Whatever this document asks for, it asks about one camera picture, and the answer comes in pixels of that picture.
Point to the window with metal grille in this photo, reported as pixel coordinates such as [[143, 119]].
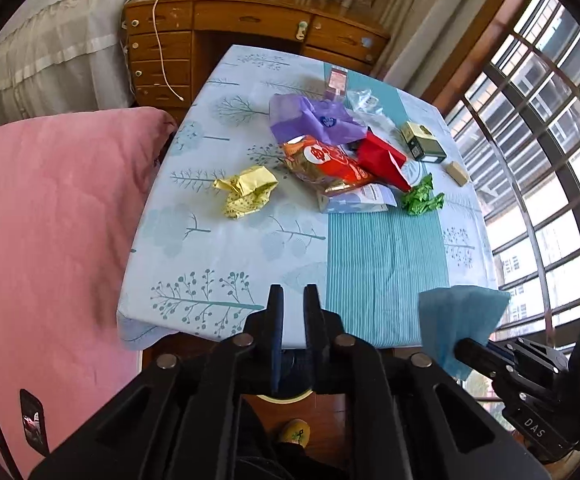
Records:
[[544, 160]]

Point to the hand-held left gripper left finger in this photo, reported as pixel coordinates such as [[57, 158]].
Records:
[[275, 340]]

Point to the orange snack bag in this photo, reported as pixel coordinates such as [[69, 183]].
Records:
[[320, 160]]

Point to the green chocolate box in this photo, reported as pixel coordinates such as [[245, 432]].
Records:
[[422, 142]]

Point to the pale green drawer lock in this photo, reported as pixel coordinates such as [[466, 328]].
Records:
[[303, 30]]

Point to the clear plastic bag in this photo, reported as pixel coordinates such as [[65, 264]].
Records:
[[364, 102]]

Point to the purple plastic bag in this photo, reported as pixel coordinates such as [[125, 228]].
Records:
[[315, 117]]

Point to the wooden desk with drawers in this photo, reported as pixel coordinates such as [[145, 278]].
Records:
[[220, 15]]

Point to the pink strawberry carton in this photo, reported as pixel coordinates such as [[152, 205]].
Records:
[[337, 82]]

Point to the black phone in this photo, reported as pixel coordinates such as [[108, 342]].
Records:
[[32, 422]]

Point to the person's dark pants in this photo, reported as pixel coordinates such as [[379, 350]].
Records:
[[310, 465]]

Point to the white and blue packet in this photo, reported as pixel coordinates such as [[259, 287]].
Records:
[[359, 200]]

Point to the pale curtain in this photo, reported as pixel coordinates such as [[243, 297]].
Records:
[[419, 20]]

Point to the red packet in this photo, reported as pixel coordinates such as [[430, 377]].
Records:
[[377, 155]]

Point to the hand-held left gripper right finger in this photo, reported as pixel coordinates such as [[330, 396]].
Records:
[[312, 340]]

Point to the yellow embroidered slipper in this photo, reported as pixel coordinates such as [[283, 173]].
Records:
[[295, 432]]

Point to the small beige block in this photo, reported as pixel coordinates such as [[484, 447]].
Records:
[[457, 172]]

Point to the blue cloth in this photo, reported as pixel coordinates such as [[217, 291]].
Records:
[[454, 315]]

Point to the yellow wrapper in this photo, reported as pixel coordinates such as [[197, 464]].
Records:
[[245, 190]]

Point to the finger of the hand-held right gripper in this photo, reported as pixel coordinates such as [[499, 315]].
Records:
[[505, 355], [474, 355]]

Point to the green wrapper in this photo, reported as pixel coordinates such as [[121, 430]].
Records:
[[422, 200]]

